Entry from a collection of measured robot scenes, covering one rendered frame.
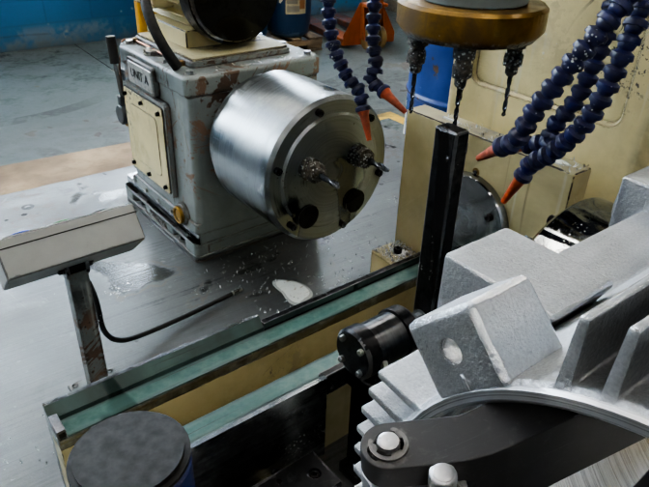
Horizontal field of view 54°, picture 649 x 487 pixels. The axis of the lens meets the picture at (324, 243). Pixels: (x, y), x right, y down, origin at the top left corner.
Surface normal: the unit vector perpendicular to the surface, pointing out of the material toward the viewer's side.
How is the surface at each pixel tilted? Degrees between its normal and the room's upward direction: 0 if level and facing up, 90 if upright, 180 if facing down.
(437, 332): 89
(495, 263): 1
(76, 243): 50
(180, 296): 0
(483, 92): 90
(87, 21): 90
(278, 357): 90
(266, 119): 43
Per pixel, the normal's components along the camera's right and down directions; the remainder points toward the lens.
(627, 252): 0.04, -0.86
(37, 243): 0.49, -0.23
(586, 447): 0.41, 0.51
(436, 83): -0.73, 0.20
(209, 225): 0.61, 0.42
